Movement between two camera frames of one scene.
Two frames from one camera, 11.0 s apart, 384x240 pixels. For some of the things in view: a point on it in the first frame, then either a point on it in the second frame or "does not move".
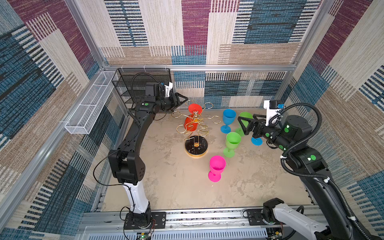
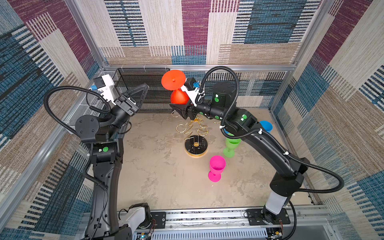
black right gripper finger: [246, 130] -> [181, 108]
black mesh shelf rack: [131, 82] does not move
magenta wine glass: [217, 165] does not move
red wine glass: [191, 121] -> [173, 80]
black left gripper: [177, 102] -> [125, 104]
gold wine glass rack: [196, 144] does not move
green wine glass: [232, 141] does not move
